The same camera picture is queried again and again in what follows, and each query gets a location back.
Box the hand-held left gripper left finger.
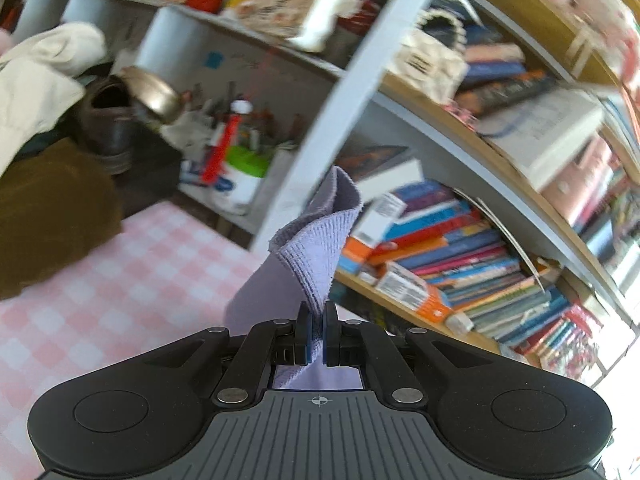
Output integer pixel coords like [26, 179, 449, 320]
[142, 301, 315, 406]

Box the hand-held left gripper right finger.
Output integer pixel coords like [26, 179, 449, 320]
[322, 301, 496, 406]

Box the pink and purple sweater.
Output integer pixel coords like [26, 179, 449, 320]
[223, 165, 365, 391]

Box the flat orange and white box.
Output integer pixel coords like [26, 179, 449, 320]
[374, 262, 454, 324]

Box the tall white and orange box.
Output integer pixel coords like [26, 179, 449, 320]
[340, 192, 407, 276]

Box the white power adapter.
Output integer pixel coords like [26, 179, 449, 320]
[444, 311, 475, 335]

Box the row of colourful books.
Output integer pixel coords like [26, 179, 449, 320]
[340, 180, 617, 377]

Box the white jar with green lid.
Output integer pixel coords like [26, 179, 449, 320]
[212, 144, 274, 216]

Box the leaning white paperback book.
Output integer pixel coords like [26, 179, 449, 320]
[332, 144, 426, 204]

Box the pink checked cartoon tablecloth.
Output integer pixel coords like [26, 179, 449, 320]
[0, 203, 267, 480]

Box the red tassel charm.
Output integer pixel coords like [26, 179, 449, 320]
[201, 114, 241, 186]

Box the bunch of pens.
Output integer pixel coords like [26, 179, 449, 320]
[182, 82, 306, 153]

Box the white and wooden bookshelf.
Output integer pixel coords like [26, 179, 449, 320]
[25, 0, 640, 392]

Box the brown leather shoe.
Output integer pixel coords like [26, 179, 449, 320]
[75, 75, 139, 176]

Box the gold round tin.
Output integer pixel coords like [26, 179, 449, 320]
[119, 65, 182, 126]

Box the white canvas bag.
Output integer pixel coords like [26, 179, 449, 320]
[387, 10, 470, 106]

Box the large white book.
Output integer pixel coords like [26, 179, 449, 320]
[477, 87, 607, 192]

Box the white vase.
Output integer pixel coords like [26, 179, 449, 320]
[290, 0, 362, 54]

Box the decorative paper sign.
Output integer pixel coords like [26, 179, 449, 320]
[235, 0, 326, 39]

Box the cream padded jacket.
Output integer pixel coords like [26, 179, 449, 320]
[0, 22, 109, 177]

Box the brown corduroy cloth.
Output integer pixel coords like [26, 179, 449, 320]
[0, 137, 124, 301]

